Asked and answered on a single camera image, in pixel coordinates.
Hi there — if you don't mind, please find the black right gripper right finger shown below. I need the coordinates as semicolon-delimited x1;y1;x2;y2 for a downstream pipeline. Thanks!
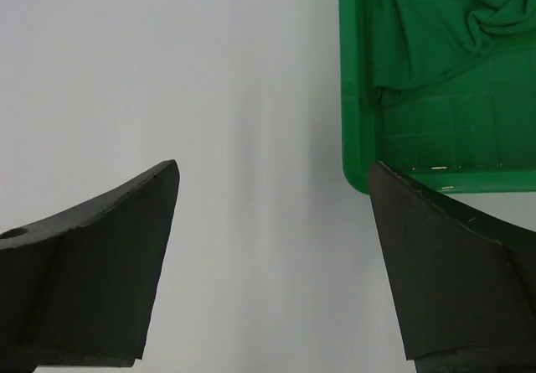
368;162;535;372

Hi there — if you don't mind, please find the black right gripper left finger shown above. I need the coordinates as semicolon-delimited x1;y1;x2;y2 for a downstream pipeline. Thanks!
1;160;180;368

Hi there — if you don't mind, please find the green t shirt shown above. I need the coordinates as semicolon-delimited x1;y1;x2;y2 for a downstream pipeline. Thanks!
368;0;535;106

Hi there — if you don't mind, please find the green plastic tray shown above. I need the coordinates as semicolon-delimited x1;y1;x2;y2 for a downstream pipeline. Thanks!
338;0;535;194

